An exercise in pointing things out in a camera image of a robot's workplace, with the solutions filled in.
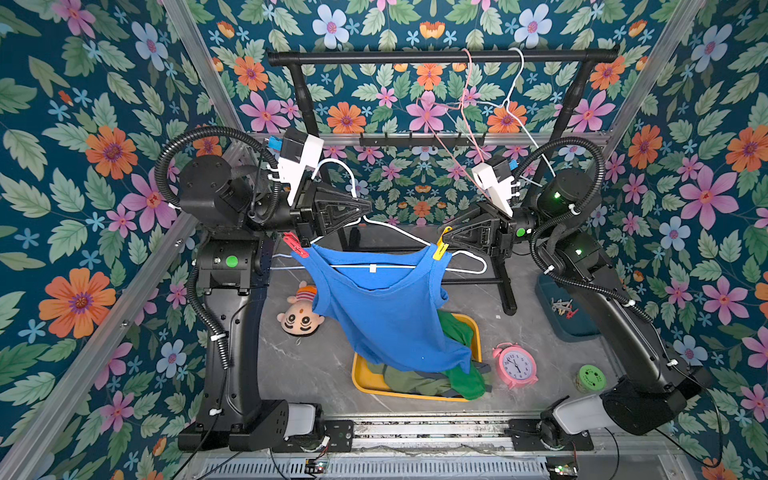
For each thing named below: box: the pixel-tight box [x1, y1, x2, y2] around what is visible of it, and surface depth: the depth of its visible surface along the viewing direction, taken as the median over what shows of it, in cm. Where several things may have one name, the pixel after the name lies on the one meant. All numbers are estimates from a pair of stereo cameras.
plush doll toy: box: [276, 280, 325, 336], surface depth 88 cm
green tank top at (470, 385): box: [438, 310, 486, 401], surface depth 75 cm
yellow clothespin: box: [433, 226, 453, 261], surface depth 48 cm
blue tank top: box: [290, 245, 473, 374], surface depth 56 cm
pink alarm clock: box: [492, 342, 539, 390], surface depth 84 cm
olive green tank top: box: [368, 361, 454, 396], surface depth 78 cm
